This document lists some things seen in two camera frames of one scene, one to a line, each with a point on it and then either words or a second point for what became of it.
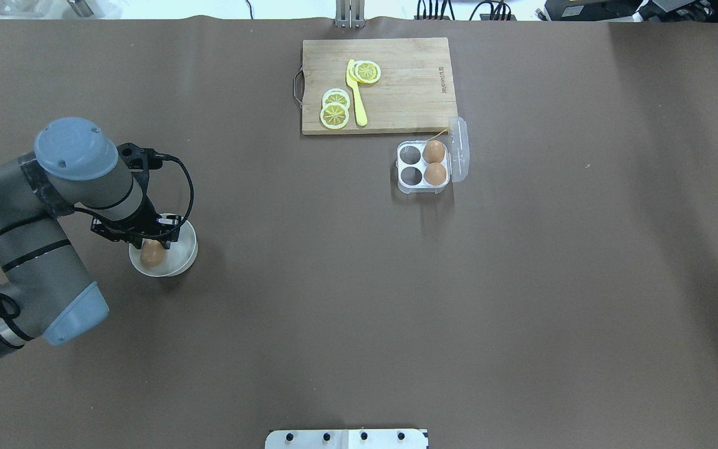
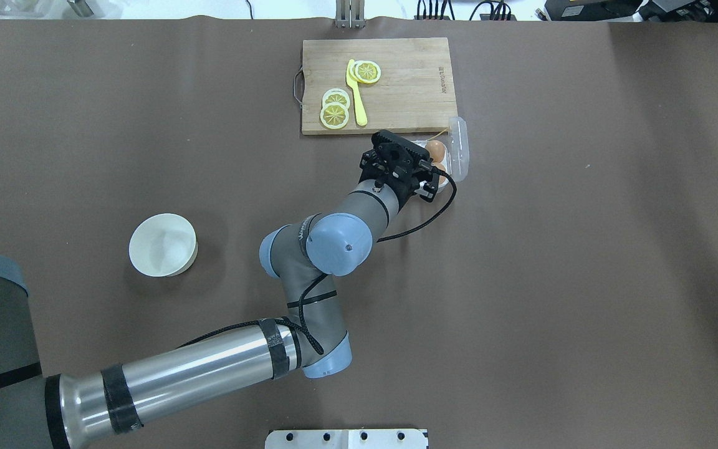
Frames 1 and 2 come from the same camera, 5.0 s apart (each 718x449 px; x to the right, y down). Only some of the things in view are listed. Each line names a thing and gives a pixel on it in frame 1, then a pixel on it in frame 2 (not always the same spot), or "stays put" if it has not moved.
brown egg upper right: (434, 151) stays put
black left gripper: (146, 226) -> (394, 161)
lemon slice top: (364, 72) stays put
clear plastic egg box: (429, 166) stays put
